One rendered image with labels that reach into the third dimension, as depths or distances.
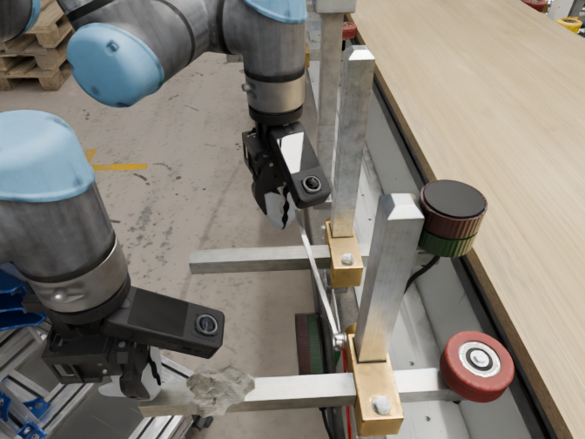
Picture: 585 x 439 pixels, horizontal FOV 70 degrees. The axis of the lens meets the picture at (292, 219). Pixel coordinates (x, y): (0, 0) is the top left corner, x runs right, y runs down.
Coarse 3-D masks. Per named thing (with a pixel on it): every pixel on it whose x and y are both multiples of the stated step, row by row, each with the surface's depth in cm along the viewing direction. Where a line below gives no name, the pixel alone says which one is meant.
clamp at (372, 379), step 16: (352, 336) 57; (352, 352) 55; (352, 368) 54; (368, 368) 53; (384, 368) 53; (368, 384) 52; (384, 384) 52; (368, 400) 50; (368, 416) 49; (384, 416) 49; (400, 416) 49; (368, 432) 51; (384, 432) 51
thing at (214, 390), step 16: (208, 368) 54; (224, 368) 53; (192, 384) 52; (208, 384) 52; (224, 384) 51; (240, 384) 52; (192, 400) 51; (208, 400) 50; (224, 400) 51; (240, 400) 51
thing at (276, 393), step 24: (168, 384) 53; (264, 384) 53; (288, 384) 53; (312, 384) 53; (336, 384) 53; (408, 384) 53; (432, 384) 53; (144, 408) 51; (168, 408) 51; (240, 408) 52; (264, 408) 53; (288, 408) 53
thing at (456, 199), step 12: (444, 180) 40; (432, 192) 39; (444, 192) 39; (456, 192) 39; (468, 192) 39; (432, 204) 38; (444, 204) 38; (456, 204) 38; (468, 204) 38; (480, 204) 38; (456, 216) 37; (468, 216) 37; (432, 264) 44
